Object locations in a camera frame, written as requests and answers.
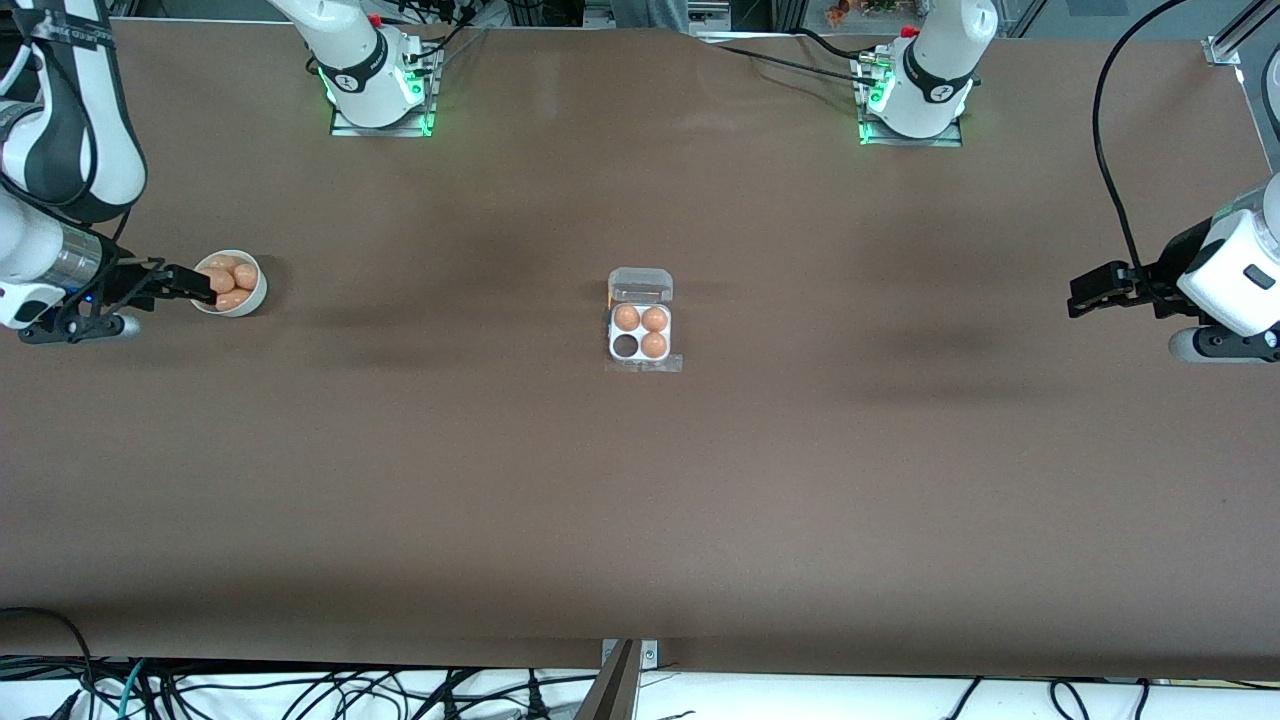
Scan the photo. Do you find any white round bowl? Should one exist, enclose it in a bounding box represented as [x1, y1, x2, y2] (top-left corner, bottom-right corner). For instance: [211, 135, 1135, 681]
[190, 249, 268, 318]

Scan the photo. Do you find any dark metal bar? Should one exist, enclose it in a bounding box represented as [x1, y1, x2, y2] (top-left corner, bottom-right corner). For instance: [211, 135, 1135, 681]
[573, 640, 643, 720]

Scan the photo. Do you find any clear plastic egg box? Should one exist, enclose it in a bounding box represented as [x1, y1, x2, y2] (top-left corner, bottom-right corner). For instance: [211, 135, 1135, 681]
[606, 267, 676, 366]

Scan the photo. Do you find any grey fabric item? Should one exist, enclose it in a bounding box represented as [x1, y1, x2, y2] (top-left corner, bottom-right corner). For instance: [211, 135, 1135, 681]
[608, 0, 693, 34]

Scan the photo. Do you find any aluminium corner bracket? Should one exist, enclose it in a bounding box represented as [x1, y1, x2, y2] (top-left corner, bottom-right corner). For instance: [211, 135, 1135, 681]
[1202, 0, 1253, 67]

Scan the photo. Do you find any teal cable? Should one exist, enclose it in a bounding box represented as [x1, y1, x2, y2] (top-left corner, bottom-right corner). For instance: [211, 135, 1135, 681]
[116, 658, 149, 720]

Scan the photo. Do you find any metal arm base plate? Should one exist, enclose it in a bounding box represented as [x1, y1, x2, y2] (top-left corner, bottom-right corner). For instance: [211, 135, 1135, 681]
[857, 50, 965, 149]
[330, 45, 437, 138]

